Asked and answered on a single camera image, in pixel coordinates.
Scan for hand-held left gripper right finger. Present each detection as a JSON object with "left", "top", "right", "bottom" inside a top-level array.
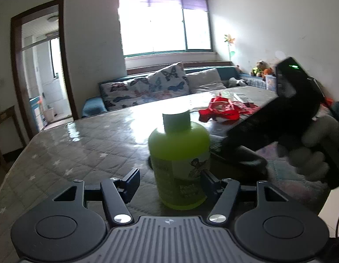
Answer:
[{"left": 201, "top": 170, "right": 286, "bottom": 224}]

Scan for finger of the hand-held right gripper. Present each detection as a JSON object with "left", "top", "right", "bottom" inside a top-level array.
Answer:
[{"left": 212, "top": 145, "right": 269, "bottom": 182}]

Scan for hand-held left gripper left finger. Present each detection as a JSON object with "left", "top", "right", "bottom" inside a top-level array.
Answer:
[{"left": 52, "top": 168, "right": 140, "bottom": 224}]

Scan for green plastic bottle white cap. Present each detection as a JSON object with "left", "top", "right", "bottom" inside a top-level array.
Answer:
[{"left": 148, "top": 110, "right": 211, "bottom": 211}]

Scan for person's right hand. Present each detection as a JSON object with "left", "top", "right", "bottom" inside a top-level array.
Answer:
[{"left": 288, "top": 114, "right": 339, "bottom": 183}]

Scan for clear plastic storage box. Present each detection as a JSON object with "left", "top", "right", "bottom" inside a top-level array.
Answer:
[{"left": 265, "top": 76, "right": 278, "bottom": 92}]

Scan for clear plastic packet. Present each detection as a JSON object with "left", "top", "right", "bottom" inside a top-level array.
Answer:
[{"left": 232, "top": 92, "right": 251, "bottom": 104}]

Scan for plush toys on shelf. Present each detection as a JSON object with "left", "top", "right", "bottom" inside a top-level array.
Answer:
[{"left": 251, "top": 61, "right": 270, "bottom": 78}]

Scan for white plush toy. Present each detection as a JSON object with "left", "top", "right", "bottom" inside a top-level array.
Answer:
[{"left": 229, "top": 77, "right": 249, "bottom": 87}]

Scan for pink patterned cloth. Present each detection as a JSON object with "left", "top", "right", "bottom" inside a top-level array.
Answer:
[{"left": 257, "top": 142, "right": 332, "bottom": 214}]

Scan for plain grey pillow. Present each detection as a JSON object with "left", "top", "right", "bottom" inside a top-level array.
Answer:
[{"left": 187, "top": 68, "right": 227, "bottom": 94}]

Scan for colourful pinwheel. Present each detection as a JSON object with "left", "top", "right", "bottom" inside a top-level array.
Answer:
[{"left": 224, "top": 34, "right": 236, "bottom": 62}]

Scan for blue sofa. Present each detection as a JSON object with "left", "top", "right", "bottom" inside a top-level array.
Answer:
[{"left": 81, "top": 65, "right": 269, "bottom": 119}]

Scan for butterfly print pillow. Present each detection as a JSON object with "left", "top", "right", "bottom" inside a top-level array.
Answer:
[{"left": 99, "top": 62, "right": 191, "bottom": 112}]

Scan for blue and white carton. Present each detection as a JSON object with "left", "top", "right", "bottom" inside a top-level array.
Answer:
[{"left": 29, "top": 95, "right": 47, "bottom": 132}]

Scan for large window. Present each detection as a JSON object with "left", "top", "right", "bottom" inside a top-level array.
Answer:
[{"left": 118, "top": 0, "right": 213, "bottom": 57}]

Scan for purple roller blind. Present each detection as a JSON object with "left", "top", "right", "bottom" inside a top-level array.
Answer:
[{"left": 118, "top": 0, "right": 209, "bottom": 12}]

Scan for dark wooden door frame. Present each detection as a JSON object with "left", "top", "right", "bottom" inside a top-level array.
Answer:
[{"left": 10, "top": 0, "right": 79, "bottom": 141}]

